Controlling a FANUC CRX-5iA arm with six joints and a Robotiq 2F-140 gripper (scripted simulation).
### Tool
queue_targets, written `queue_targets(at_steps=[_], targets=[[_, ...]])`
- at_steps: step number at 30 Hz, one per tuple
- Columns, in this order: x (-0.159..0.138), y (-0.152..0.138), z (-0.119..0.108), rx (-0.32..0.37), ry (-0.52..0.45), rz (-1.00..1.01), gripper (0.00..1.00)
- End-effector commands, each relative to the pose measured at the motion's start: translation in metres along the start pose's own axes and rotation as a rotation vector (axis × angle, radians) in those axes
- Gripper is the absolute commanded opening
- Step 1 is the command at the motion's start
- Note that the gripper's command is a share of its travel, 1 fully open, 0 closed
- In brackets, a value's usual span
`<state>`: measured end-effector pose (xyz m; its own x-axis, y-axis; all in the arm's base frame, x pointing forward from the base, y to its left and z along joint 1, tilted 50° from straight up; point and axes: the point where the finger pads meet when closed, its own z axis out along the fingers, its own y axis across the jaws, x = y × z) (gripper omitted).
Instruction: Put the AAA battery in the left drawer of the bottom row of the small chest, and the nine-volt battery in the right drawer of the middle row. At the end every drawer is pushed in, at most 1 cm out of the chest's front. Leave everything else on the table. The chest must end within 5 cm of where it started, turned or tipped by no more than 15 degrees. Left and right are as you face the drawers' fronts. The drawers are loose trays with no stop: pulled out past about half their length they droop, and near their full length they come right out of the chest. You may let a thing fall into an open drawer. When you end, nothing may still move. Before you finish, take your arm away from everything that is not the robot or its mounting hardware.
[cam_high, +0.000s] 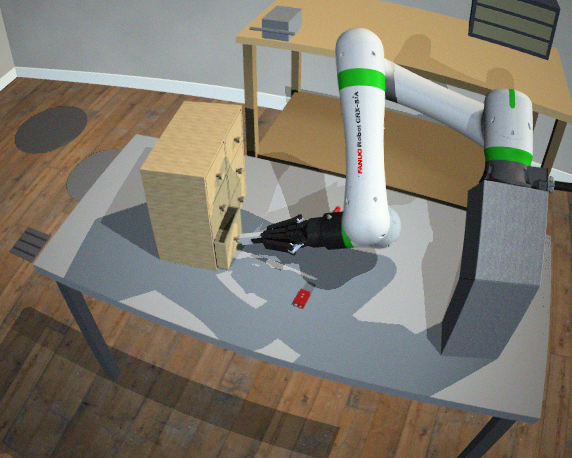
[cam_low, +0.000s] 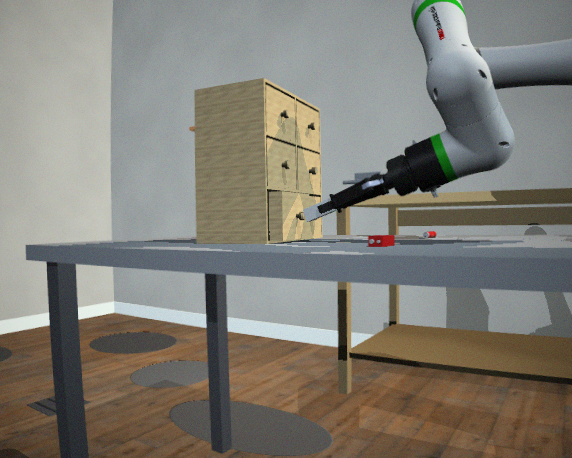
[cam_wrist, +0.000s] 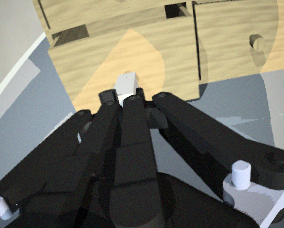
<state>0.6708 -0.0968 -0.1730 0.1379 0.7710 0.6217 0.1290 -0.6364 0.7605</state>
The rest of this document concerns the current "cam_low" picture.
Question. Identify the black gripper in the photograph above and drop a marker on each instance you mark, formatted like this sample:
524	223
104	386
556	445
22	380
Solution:
397	174

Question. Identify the small wooden chest of drawers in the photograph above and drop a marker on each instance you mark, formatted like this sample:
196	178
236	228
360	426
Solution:
231	163

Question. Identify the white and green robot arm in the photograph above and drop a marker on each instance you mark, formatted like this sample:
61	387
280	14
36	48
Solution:
478	135

